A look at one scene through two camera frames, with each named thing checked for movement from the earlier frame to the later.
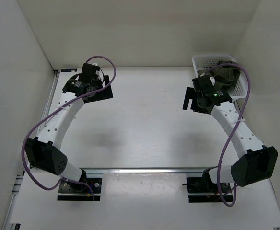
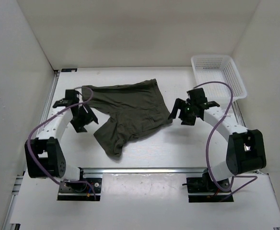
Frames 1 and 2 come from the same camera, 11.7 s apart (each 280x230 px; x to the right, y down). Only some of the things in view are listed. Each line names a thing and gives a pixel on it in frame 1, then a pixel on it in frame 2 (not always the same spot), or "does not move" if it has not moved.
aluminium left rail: x=48 y=104 does not move
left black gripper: x=104 y=94 -> x=78 y=126
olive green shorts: x=224 y=75 -> x=134 y=108
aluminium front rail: x=145 y=170 does not move
